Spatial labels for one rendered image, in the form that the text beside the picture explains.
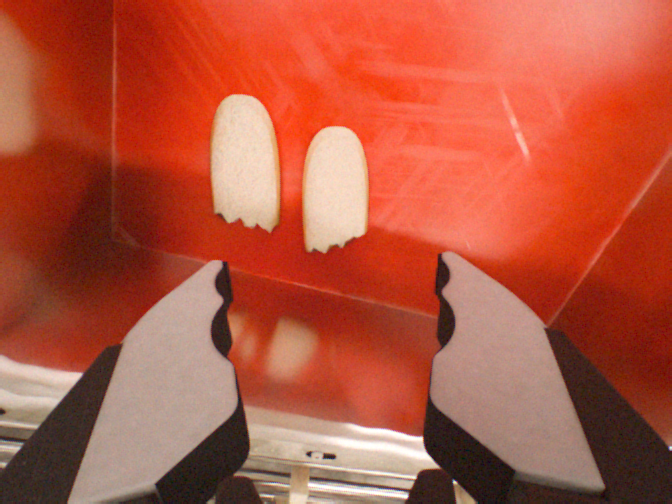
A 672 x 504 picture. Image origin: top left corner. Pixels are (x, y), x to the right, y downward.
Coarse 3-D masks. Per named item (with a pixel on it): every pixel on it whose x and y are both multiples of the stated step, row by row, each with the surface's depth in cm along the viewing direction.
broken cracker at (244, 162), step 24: (240, 96) 18; (216, 120) 18; (240, 120) 18; (264, 120) 18; (216, 144) 19; (240, 144) 19; (264, 144) 19; (216, 168) 19; (240, 168) 19; (264, 168) 19; (216, 192) 20; (240, 192) 20; (264, 192) 20; (240, 216) 20; (264, 216) 20
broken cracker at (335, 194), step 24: (312, 144) 19; (336, 144) 19; (360, 144) 19; (312, 168) 19; (336, 168) 19; (360, 168) 19; (312, 192) 20; (336, 192) 20; (360, 192) 20; (312, 216) 21; (336, 216) 20; (360, 216) 21; (312, 240) 21; (336, 240) 21
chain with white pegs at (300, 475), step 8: (296, 472) 28; (304, 472) 28; (344, 472) 30; (296, 480) 28; (304, 480) 28; (408, 480) 31; (296, 488) 27; (304, 488) 27; (456, 488) 31; (296, 496) 27; (304, 496) 27; (456, 496) 30; (464, 496) 30
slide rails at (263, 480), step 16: (0, 448) 27; (16, 448) 27; (288, 464) 28; (256, 480) 29; (272, 480) 29; (288, 480) 29; (320, 480) 30; (336, 480) 30; (320, 496) 30; (336, 496) 30; (352, 496) 30; (368, 496) 31; (384, 496) 31; (400, 496) 31
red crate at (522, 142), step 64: (128, 0) 16; (192, 0) 16; (256, 0) 16; (320, 0) 17; (384, 0) 17; (448, 0) 17; (512, 0) 17; (576, 0) 17; (640, 0) 17; (128, 64) 18; (192, 64) 18; (256, 64) 18; (320, 64) 18; (384, 64) 18; (448, 64) 18; (512, 64) 18; (576, 64) 18; (640, 64) 18; (128, 128) 19; (192, 128) 19; (320, 128) 19; (384, 128) 19; (448, 128) 19; (512, 128) 19; (576, 128) 19; (640, 128) 19; (128, 192) 21; (192, 192) 21; (384, 192) 21; (448, 192) 21; (512, 192) 21; (576, 192) 21; (640, 192) 21; (192, 256) 23; (256, 256) 23; (320, 256) 23; (384, 256) 23; (512, 256) 23; (576, 256) 23
